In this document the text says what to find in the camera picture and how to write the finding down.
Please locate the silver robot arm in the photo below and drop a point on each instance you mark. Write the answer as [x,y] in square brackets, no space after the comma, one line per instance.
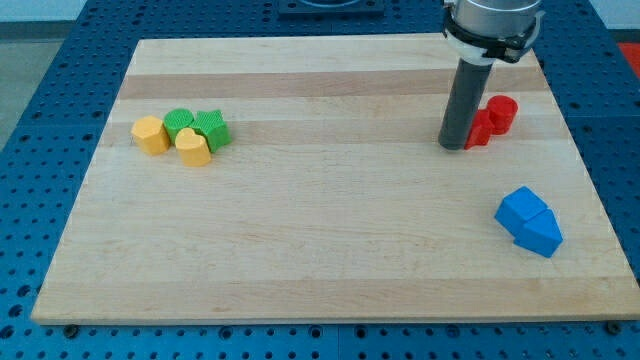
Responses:
[483,31]

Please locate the wooden board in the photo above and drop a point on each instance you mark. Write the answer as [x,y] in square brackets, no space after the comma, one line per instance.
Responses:
[334,201]

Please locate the green star block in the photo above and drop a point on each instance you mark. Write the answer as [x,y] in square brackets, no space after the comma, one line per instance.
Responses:
[211,125]

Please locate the yellow heart block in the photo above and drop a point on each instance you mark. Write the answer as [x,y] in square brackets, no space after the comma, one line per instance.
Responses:
[192,148]

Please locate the green cylinder block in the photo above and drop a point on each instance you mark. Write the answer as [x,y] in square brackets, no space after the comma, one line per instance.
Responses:
[176,120]

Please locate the red star block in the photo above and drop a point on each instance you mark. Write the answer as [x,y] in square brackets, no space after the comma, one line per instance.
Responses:
[481,130]

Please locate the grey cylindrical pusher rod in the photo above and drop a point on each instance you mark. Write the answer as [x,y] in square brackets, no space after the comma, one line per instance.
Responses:
[466,91]

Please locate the yellow hexagon block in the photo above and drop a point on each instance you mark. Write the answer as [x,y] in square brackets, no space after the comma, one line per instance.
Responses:
[150,135]

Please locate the red cylinder block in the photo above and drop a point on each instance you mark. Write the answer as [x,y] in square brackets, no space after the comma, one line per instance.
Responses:
[502,112]

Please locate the blue cube block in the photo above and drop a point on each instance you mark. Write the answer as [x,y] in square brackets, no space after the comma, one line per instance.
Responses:
[517,208]

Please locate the blue triangular block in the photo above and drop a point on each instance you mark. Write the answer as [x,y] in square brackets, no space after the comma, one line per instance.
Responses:
[541,234]

